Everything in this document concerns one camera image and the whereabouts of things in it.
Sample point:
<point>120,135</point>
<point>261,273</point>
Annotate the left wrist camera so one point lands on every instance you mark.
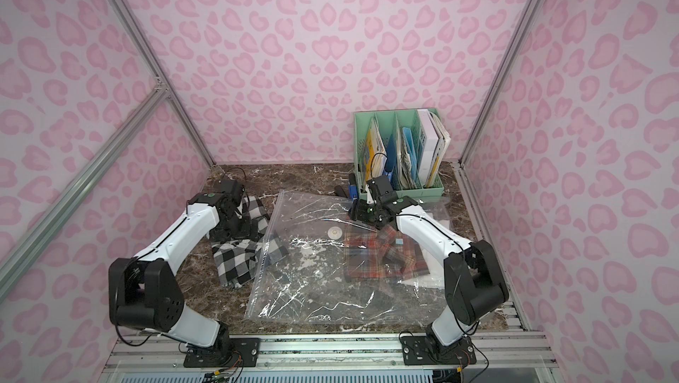
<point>232,190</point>

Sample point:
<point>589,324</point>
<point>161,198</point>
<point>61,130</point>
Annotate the blue folder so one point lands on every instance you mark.
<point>391,164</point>

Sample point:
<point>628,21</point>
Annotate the white folded shirt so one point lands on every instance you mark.
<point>419,268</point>

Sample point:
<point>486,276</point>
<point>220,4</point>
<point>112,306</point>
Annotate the red plaid shirt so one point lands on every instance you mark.
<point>371,255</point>

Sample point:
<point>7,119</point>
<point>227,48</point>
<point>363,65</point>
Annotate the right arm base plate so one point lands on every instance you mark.
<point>426,350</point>

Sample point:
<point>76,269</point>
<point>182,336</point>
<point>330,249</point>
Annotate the black small object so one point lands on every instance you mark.
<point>340,191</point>

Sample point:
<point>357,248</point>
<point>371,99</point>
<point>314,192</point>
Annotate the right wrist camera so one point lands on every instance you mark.
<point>381,190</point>

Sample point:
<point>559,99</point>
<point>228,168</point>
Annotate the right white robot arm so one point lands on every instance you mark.
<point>474,282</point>

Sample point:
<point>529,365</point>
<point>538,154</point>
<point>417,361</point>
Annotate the clear plastic vacuum bag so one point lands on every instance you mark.
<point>318,267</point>

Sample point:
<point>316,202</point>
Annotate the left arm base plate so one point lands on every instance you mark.
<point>239,352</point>

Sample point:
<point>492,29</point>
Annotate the black white checkered shirt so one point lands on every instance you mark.
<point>237,260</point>

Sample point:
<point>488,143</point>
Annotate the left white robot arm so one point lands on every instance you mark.
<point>143,291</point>

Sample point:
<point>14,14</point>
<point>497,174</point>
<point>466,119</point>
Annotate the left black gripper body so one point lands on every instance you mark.
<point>236,226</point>

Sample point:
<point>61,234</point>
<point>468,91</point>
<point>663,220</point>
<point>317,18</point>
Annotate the green desk file organizer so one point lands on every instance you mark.
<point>406,146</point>

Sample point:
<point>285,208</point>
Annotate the white book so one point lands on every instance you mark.
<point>434,141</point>

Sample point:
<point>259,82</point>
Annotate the blue marker box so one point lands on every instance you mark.
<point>353,186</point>

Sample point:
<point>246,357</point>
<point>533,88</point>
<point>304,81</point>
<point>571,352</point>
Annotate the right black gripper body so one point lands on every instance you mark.
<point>369,216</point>

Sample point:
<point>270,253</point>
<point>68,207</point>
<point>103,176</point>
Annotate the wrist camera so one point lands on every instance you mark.
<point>232,190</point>
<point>381,190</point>

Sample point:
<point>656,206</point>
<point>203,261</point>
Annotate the yellow book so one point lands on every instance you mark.
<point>374,153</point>

